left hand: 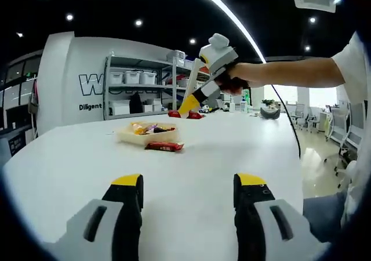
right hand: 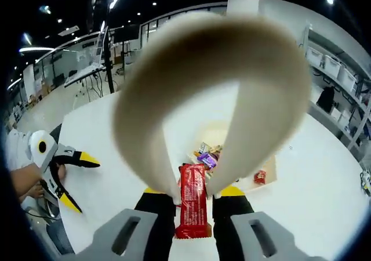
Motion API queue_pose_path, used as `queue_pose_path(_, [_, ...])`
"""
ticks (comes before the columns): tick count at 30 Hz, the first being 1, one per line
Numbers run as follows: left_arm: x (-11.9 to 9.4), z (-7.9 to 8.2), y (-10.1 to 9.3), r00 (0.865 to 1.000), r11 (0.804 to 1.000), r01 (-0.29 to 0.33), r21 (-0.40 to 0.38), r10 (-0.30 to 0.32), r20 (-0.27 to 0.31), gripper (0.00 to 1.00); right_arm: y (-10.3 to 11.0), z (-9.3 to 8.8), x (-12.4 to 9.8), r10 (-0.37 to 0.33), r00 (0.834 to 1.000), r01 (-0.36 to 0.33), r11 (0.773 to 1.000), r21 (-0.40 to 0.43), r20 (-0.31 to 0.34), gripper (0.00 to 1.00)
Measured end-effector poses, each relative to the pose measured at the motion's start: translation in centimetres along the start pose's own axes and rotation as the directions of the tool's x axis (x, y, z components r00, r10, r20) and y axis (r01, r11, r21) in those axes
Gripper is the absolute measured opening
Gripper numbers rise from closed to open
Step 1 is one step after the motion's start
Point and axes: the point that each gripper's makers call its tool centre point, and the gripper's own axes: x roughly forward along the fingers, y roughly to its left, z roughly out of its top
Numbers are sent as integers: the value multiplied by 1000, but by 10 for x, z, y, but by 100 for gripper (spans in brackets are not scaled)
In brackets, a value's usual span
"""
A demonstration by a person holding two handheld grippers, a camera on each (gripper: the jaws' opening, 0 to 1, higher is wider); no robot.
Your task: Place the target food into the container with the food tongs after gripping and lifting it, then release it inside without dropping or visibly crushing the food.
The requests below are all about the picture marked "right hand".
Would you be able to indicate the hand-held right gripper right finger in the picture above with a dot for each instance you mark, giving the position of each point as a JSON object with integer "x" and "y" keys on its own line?
{"x": 275, "y": 243}

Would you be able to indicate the grey desk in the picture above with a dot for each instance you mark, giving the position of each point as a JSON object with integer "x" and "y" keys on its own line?
{"x": 82, "y": 73}

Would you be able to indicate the black bag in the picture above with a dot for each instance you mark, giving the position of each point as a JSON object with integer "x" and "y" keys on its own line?
{"x": 326, "y": 98}

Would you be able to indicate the pile of food snack packets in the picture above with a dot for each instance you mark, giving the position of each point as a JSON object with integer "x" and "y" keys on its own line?
{"x": 207, "y": 159}

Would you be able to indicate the row of white storage bins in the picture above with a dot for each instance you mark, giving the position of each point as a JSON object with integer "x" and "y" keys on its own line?
{"x": 331, "y": 65}

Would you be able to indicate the person's left hand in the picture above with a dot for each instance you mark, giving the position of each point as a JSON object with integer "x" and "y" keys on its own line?
{"x": 60, "y": 171}

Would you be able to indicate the cream rectangular food container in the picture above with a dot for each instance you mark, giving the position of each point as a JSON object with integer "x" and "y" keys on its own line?
{"x": 269, "y": 165}

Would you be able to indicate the black light stand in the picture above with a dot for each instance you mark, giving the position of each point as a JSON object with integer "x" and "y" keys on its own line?
{"x": 108, "y": 69}

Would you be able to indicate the grey metal storage shelf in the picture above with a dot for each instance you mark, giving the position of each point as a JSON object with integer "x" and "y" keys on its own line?
{"x": 306, "y": 42}

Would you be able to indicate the ceiling air vent panel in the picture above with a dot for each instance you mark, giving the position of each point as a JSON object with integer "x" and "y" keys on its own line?
{"x": 69, "y": 30}

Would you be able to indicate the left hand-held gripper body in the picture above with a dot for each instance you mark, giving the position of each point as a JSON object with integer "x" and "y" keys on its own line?
{"x": 37, "y": 153}

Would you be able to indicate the small white green device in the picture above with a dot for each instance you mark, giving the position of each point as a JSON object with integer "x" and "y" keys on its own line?
{"x": 365, "y": 181}

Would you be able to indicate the white plastic food tongs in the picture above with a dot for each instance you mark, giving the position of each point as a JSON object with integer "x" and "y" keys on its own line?
{"x": 136, "y": 121}

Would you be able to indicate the large tilted display screen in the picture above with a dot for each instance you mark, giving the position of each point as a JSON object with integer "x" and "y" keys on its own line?
{"x": 100, "y": 49}

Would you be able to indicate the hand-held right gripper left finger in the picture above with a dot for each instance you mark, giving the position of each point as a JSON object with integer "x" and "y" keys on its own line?
{"x": 116, "y": 243}

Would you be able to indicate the person's blue jeans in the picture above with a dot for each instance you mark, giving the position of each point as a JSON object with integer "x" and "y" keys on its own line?
{"x": 59, "y": 237}

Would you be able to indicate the long red snack packet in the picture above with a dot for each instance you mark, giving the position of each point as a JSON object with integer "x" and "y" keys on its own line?
{"x": 192, "y": 203}

